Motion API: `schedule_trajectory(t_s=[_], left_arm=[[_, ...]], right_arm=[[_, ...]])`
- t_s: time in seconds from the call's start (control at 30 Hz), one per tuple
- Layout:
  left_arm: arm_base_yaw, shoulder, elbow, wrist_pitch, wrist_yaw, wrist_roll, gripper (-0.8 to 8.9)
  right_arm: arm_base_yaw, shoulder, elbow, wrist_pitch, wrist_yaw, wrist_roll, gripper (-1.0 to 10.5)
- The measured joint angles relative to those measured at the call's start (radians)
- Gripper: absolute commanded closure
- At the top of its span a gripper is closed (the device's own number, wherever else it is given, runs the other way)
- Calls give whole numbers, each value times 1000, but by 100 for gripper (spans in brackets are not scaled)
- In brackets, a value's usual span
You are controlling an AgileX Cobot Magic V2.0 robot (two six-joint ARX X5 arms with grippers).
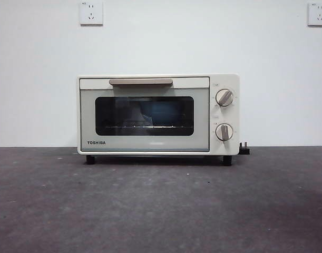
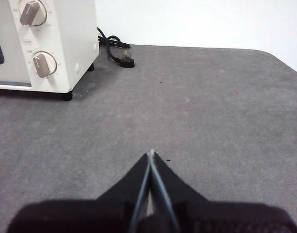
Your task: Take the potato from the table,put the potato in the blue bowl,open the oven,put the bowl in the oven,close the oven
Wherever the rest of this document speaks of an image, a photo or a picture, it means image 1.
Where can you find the black power plug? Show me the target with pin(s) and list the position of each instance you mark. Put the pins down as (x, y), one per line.
(244, 149)

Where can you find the cream Toshiba toaster oven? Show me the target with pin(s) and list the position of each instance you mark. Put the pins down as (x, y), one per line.
(228, 150)

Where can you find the beige oven temperature knob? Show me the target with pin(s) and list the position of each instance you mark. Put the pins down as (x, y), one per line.
(224, 97)

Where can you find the beige oven timer knob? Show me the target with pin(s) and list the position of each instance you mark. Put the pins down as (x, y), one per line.
(224, 131)

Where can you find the blue ribbed bowl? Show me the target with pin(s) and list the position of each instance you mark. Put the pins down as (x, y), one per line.
(158, 113)

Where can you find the white wall socket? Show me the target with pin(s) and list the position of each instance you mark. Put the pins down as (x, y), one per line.
(318, 14)
(91, 13)

